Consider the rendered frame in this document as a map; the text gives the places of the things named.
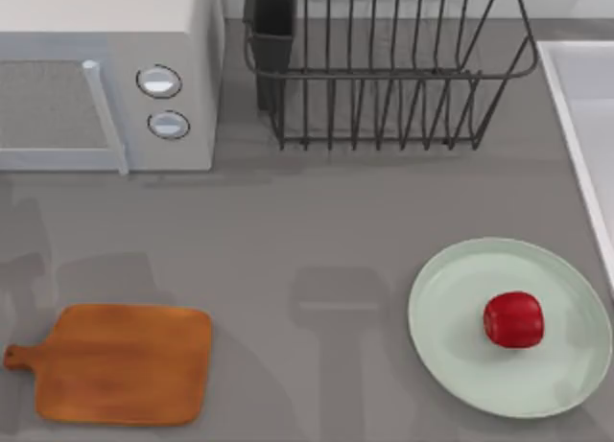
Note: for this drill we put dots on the dark cutlery holder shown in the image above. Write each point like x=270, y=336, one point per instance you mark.
x=273, y=30

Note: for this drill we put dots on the microwave oven door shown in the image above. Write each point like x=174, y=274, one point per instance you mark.
x=43, y=106

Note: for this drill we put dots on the round microwave knob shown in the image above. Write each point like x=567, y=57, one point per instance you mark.
x=168, y=124
x=158, y=81

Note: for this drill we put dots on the pale green plate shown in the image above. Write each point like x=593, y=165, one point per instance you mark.
x=460, y=336

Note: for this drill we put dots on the pale microwave oven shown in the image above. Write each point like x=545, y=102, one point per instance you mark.
x=201, y=77

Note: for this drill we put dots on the red apple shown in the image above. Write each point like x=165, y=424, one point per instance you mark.
x=514, y=319

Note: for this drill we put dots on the wooden cutting board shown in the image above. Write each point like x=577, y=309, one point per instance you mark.
x=125, y=365

